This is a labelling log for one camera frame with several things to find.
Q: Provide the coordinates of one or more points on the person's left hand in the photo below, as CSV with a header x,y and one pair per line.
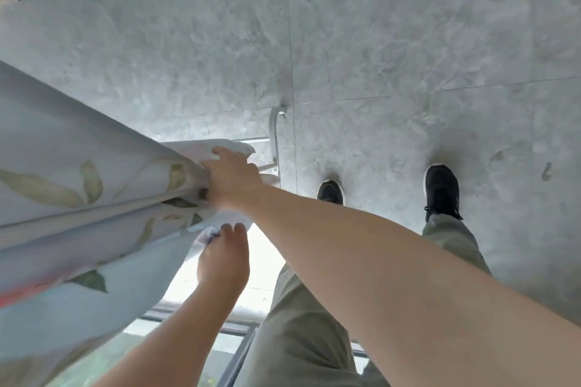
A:
x,y
224,264

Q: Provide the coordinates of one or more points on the person's right hand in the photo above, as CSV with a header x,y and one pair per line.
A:
x,y
234,185

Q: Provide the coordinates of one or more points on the person's left fingers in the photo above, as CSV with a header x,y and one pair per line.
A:
x,y
229,235

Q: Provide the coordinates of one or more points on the person's right fingers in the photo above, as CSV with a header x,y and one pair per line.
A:
x,y
222,160

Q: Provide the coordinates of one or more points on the light blue leaf-print sheet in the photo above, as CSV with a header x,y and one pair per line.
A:
x,y
68,228

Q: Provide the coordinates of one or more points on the person's right forearm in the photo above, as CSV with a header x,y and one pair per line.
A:
x,y
386,273

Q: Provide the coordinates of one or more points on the person's left forearm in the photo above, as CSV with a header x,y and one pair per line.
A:
x,y
172,341

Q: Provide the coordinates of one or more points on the white metal drying rack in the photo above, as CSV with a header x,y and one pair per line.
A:
x,y
273,137

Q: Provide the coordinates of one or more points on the black left shoe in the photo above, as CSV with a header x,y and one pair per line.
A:
x,y
330,191

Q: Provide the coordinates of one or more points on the black shoe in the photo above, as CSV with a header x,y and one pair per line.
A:
x,y
330,191
441,189

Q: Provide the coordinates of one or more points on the olive green trousers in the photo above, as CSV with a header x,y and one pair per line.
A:
x,y
299,332

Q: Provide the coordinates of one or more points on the black right shoe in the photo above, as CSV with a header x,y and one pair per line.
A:
x,y
441,189

